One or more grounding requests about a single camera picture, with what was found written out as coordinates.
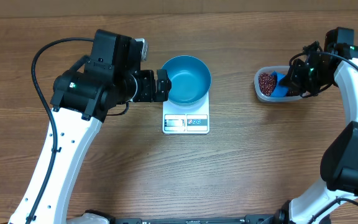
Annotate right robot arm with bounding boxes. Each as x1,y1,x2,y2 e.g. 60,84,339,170
264,27,358,223

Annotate red beans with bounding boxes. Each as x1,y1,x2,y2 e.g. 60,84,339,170
258,72,301,97

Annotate clear plastic container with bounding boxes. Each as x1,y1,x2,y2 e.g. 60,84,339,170
254,65,301,103

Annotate blue metal bowl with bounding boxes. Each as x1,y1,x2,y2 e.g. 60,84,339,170
162,55,212,105

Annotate white digital kitchen scale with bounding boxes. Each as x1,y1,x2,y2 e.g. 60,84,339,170
162,93,210,134

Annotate blue plastic measuring scoop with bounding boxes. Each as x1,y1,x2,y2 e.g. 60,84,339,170
270,71,288,98

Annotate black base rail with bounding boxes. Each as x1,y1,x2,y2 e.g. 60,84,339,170
70,203,332,224

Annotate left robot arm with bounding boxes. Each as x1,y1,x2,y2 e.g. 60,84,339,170
9,29,172,223

